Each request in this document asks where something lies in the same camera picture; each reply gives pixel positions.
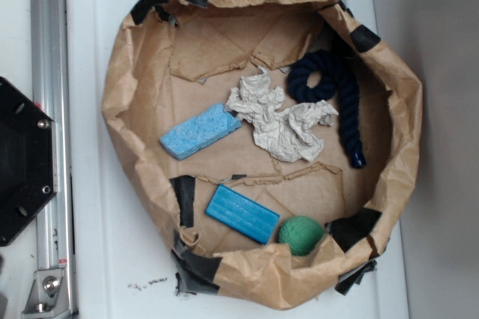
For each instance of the blue rectangular block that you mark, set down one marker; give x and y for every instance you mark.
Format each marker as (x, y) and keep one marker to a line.
(242, 214)

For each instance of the brown paper bag bin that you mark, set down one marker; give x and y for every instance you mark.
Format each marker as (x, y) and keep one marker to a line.
(174, 59)

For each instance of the light blue sponge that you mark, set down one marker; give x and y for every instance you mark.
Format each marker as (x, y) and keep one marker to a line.
(196, 133)

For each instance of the crumpled white paper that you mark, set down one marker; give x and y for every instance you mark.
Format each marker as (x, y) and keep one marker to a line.
(285, 134)

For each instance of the green textured ball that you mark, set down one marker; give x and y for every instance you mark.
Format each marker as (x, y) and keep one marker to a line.
(301, 234)

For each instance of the white tray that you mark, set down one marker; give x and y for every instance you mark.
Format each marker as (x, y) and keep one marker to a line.
(123, 268)

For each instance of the black hexagonal base plate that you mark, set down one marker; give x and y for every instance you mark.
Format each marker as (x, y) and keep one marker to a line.
(27, 163)

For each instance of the aluminium extrusion rail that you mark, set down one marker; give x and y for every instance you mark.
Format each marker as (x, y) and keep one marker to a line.
(55, 232)

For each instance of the metal corner bracket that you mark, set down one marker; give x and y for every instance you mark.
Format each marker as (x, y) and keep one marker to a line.
(48, 297)

